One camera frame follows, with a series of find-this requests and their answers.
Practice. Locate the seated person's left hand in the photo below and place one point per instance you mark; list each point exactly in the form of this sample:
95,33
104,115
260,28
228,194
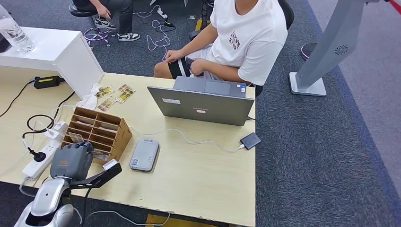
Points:
198,66

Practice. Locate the round black base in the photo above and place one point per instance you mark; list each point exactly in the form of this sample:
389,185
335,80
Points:
308,50

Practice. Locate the seated person's right hand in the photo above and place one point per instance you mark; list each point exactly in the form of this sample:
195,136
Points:
174,55

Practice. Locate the white crumpled plastic bag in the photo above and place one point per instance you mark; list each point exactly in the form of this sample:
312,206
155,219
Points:
88,100

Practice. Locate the clear water bottle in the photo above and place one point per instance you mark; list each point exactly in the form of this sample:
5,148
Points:
14,34

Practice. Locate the white desk riser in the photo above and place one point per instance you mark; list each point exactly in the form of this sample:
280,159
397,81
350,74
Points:
59,53

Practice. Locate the stool person's hand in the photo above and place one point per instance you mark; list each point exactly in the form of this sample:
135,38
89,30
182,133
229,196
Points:
105,12

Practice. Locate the dark phone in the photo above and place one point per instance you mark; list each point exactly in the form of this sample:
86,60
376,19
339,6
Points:
189,62

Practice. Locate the person on stool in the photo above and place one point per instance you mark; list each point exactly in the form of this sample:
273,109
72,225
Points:
125,15

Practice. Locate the grey floor stand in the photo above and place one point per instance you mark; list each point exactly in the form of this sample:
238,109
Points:
332,47

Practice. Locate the white charger plug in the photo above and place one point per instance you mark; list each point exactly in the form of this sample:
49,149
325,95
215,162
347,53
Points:
51,133

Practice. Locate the grey laptop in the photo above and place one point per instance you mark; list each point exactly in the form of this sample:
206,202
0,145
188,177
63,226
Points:
203,106

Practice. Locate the room key card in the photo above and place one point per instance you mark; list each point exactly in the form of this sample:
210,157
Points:
76,137

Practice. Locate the grey card reader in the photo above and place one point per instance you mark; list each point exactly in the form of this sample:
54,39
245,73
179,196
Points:
144,155

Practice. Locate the seated person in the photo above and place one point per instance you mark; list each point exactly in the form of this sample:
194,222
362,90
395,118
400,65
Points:
250,37

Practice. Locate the black stool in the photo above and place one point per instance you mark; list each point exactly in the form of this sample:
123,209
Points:
78,11

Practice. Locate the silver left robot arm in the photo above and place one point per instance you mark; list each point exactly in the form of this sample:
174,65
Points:
47,200

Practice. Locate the small black device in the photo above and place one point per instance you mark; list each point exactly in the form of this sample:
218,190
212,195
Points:
250,141

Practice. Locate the black power adapter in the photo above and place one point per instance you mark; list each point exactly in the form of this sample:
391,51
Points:
47,82

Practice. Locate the seated person's left forearm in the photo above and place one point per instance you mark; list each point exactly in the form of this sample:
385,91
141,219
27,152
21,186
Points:
222,72

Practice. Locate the ID card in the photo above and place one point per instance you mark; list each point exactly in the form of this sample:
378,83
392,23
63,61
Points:
126,96

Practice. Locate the seated person's right forearm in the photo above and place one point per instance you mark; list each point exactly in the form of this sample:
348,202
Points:
197,39

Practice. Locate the white floor power strip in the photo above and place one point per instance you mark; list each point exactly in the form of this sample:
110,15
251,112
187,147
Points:
162,12

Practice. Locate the wooden card organiser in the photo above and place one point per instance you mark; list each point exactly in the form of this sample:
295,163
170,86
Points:
100,128

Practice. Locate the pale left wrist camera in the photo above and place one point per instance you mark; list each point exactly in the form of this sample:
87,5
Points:
103,174

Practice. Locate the black plug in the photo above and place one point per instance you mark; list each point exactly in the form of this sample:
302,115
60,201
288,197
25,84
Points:
39,155

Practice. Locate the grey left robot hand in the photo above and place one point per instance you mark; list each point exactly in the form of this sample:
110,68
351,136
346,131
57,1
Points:
72,161

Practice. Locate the printed picture card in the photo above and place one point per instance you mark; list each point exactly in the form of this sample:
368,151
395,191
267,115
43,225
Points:
105,91
127,87
107,103

